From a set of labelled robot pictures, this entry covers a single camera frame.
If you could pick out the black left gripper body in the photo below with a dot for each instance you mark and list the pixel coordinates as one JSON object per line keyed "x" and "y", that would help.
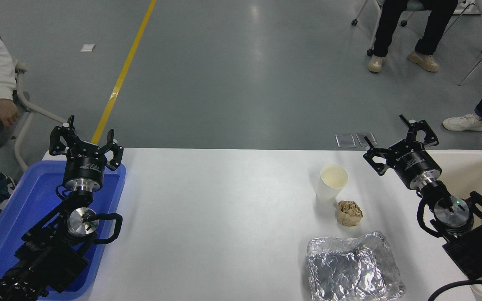
{"x": 84, "y": 165}

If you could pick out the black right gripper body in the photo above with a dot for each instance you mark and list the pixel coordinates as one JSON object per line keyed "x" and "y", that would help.
{"x": 414, "y": 163}

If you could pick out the white paper cup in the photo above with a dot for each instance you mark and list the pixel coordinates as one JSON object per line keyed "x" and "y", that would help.
{"x": 329, "y": 188}

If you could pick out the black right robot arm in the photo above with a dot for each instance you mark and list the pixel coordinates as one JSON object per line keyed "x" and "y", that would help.
{"x": 479, "y": 246}

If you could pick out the person's hand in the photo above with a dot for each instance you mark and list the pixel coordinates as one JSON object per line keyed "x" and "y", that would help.
{"x": 6, "y": 113}

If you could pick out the silver floor plate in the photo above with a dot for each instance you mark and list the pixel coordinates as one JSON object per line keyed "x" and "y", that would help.
{"x": 370, "y": 137}
{"x": 345, "y": 141}

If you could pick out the large pale plastic bin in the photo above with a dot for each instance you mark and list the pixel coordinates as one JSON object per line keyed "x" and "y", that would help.
{"x": 475, "y": 171}

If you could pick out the crumpled tan paper ball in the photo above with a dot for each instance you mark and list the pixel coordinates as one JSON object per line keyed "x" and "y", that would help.
{"x": 349, "y": 214}

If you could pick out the blue plastic tray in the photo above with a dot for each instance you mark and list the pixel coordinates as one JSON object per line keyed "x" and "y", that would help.
{"x": 23, "y": 200}

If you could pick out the yellow floor tape line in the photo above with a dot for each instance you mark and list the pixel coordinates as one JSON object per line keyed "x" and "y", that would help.
{"x": 124, "y": 71}

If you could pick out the white paper scrap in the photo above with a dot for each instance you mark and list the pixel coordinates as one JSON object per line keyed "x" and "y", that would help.
{"x": 88, "y": 47}

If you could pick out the seated person with tan shoes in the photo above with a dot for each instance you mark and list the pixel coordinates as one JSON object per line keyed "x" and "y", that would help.
{"x": 391, "y": 25}

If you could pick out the crumpled silver foil tray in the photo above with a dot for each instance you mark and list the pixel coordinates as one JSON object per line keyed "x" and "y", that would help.
{"x": 349, "y": 271}

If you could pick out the office chair with castors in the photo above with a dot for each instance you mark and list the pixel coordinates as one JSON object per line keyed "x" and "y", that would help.
{"x": 412, "y": 5}

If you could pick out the grey chair with pale frame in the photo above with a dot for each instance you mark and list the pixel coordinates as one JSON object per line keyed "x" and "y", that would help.
{"x": 4, "y": 138}

